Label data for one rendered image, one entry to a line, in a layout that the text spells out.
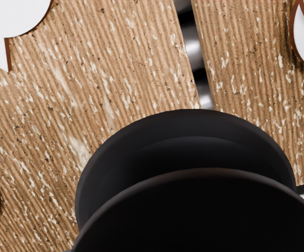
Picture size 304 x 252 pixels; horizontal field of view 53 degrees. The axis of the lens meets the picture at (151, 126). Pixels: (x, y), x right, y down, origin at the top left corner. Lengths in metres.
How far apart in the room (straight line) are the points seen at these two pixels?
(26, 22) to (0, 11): 0.02
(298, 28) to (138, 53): 0.11
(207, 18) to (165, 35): 0.03
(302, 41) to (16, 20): 0.20
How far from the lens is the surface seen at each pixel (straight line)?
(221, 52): 0.24
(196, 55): 0.26
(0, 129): 0.28
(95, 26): 0.24
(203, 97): 0.27
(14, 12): 0.24
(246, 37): 0.25
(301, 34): 0.24
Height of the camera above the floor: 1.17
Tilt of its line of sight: 67 degrees down
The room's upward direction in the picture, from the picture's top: 176 degrees clockwise
